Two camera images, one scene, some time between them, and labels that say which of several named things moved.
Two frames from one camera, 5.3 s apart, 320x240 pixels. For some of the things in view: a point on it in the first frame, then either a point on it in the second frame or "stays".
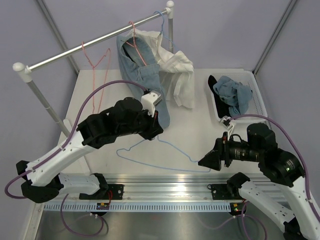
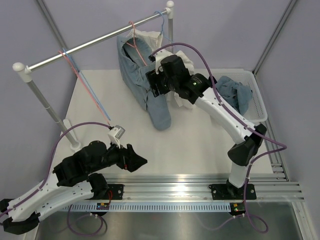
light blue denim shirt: (234, 94) stays
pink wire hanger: (93, 67) to (103, 116)
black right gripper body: (237, 150) to (165, 85)
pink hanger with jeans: (134, 46) stays
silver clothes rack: (25, 74) stays
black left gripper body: (145, 124) to (114, 156)
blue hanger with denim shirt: (158, 166) to (86, 84)
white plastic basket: (257, 105) stays
